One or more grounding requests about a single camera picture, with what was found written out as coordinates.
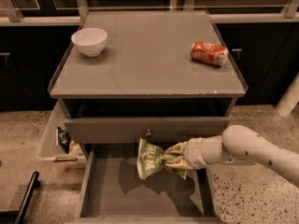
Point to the clear plastic storage bin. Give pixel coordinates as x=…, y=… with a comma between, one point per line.
x=49, y=151

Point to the white ceramic bowl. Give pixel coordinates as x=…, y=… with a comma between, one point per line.
x=90, y=41

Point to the grey drawer cabinet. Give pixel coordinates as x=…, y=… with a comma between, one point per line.
x=146, y=70

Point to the green jalapeno chip bag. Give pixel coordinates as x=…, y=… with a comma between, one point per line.
x=151, y=159

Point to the black chair part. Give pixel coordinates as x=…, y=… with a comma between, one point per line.
x=17, y=216

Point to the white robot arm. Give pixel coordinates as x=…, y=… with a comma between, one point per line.
x=237, y=145

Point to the dark blue snack bag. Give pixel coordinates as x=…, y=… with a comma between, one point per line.
x=63, y=139

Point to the metal railing frame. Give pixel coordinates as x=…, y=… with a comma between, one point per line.
x=219, y=11

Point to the orange snack bag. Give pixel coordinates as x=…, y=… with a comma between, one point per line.
x=75, y=149

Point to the top drawer with knob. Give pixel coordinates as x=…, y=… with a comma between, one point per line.
x=129, y=130

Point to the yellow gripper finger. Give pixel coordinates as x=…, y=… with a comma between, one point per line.
x=177, y=149
x=178, y=163

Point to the open middle drawer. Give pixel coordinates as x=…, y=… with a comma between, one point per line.
x=113, y=193

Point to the red soda can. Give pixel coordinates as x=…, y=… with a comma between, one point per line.
x=209, y=53

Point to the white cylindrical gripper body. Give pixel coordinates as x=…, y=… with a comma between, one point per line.
x=193, y=153

